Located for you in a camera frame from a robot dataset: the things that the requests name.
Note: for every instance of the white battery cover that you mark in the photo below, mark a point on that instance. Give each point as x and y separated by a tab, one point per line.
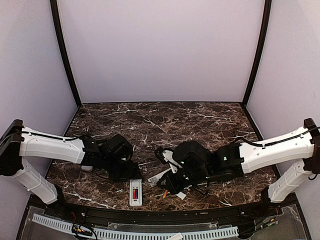
181	195
177	236

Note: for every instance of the slim white remote with QR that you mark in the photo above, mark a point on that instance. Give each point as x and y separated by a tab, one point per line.
152	181

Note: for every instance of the white slotted cable duct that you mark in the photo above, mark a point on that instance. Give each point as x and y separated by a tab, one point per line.
121	231

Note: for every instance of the black frame post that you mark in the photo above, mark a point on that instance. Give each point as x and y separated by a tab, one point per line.
258	53
63	52

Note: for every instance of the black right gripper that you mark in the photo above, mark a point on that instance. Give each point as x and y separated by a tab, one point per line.
168	178

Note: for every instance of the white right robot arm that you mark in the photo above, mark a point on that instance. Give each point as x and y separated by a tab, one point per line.
191	163

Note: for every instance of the white remote with buttons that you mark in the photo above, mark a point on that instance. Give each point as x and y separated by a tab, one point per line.
135	183

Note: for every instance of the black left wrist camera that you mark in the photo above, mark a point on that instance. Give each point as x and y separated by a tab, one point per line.
120	147

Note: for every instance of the black left frame post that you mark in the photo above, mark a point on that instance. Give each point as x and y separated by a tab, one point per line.
63	52

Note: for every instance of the black right frame post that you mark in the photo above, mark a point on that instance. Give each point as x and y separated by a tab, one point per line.
258	53

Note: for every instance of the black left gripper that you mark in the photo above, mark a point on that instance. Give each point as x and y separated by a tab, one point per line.
131	172

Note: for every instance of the orange battery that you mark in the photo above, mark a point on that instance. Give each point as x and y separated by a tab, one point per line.
165	194
134	193

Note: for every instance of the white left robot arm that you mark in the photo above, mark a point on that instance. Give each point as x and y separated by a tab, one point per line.
20	142

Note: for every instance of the white remote back side up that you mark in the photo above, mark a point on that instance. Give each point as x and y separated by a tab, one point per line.
87	168

